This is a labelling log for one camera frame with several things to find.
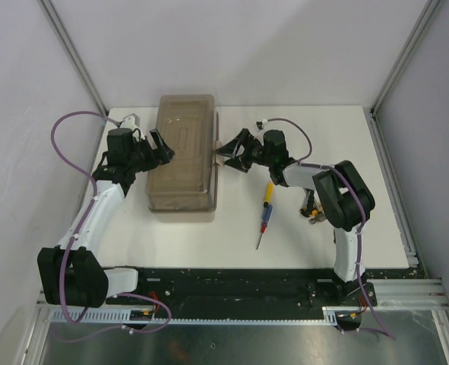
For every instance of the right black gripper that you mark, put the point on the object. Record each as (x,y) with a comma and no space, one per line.
(231,149)

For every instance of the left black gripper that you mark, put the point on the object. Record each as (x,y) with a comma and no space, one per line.
(160,156)

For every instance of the beige plastic tool box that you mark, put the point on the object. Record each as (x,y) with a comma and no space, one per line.
(185,190)

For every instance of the black rubber mallet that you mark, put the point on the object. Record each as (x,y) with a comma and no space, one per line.
(309,196)

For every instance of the black handled claw hammer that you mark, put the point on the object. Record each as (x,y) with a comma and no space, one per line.
(319,218)

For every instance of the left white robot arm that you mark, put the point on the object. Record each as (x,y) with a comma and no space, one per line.
(70,272)

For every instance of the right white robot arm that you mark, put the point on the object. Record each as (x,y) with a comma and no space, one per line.
(346,201)

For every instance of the yellow black utility knife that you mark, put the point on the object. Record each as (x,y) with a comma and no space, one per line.
(310,210)

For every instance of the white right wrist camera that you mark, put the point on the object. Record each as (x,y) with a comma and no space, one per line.
(261,125)

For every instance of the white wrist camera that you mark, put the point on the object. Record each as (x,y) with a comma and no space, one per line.
(261,125)
(131,122)

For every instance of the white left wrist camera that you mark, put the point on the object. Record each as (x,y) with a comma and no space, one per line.
(131,122)

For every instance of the blue red handled screwdriver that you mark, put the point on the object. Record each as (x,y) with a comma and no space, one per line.
(265,217)

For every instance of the left aluminium frame post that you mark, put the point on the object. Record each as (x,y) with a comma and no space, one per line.
(56,23)

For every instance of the aluminium frame post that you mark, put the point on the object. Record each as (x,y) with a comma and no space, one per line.
(56,23)
(413,41)

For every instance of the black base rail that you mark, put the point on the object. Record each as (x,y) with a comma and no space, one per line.
(202,293)

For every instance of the white slotted cable duct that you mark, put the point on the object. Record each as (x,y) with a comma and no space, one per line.
(144,316)

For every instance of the right aluminium frame post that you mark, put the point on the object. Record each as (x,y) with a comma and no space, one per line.
(413,41)

